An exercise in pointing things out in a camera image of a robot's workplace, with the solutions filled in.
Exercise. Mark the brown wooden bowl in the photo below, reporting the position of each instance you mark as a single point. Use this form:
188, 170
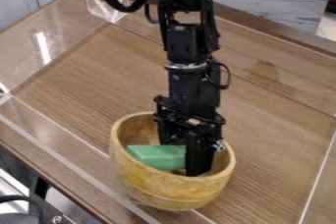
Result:
164, 189

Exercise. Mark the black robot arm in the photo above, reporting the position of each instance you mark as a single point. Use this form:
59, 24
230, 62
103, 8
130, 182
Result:
188, 34

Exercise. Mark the green rectangular block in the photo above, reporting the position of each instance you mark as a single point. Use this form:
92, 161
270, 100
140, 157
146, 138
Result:
163, 157

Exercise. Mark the clear acrylic corner bracket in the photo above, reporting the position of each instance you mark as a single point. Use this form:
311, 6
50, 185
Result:
103, 11

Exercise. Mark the black table leg bracket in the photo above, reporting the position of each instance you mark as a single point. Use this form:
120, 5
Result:
50, 214

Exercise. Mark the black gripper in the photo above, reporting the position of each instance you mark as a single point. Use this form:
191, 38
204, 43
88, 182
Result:
187, 113

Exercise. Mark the clear acrylic tray walls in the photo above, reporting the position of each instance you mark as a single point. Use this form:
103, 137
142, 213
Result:
79, 72

